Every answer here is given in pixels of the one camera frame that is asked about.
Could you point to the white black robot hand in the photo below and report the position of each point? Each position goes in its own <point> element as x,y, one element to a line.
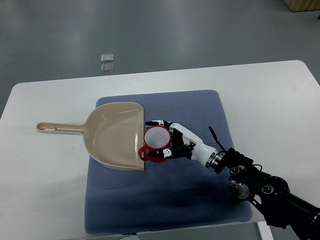
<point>184,144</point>

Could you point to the red cup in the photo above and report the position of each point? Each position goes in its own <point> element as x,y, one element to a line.
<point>156,138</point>

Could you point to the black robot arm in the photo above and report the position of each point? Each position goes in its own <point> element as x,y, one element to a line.
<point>270,195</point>

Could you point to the beige plastic dustpan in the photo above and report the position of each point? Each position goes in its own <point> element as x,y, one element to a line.
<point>112,134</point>

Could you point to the blue textured mat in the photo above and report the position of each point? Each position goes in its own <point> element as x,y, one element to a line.
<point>173,194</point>

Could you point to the lower metal floor plate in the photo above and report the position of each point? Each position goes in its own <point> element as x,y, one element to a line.
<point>107,68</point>

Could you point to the metal floor plate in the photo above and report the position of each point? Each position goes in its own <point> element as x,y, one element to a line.
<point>107,57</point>
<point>107,68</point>

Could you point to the upper metal floor plate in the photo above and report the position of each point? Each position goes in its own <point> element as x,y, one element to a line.
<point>107,57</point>

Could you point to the white table leg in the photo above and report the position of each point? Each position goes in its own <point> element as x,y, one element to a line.
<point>264,231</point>

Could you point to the wooden box corner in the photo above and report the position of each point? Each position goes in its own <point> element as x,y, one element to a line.
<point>303,5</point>

